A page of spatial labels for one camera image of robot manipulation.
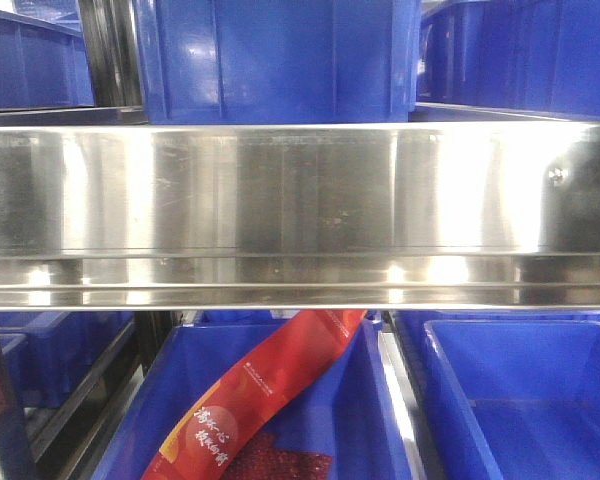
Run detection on blue bin upper right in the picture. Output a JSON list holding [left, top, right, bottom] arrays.
[[417, 1, 600, 117]]

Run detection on blue bin upper left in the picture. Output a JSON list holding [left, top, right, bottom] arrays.
[[0, 10, 95, 110]]

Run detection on red snack package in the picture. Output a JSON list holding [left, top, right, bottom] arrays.
[[142, 309, 366, 479]]

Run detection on round steel bolt head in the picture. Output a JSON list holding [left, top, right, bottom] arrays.
[[547, 167, 569, 186]]

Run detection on blue bin lower left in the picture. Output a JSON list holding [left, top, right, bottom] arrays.
[[0, 311, 132, 408]]

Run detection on blue bin holding red package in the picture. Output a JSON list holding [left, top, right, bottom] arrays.
[[92, 311, 412, 479]]

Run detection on blue bin lower right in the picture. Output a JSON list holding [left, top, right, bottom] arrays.
[[396, 311, 600, 479]]

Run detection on stainless steel shelf rail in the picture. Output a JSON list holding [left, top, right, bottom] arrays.
[[0, 121, 600, 310]]

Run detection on blue bin upper centre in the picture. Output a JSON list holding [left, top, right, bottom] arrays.
[[133, 1, 421, 125]]

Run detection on dark steel rack frame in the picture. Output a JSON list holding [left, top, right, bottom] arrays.
[[0, 311, 176, 479]]

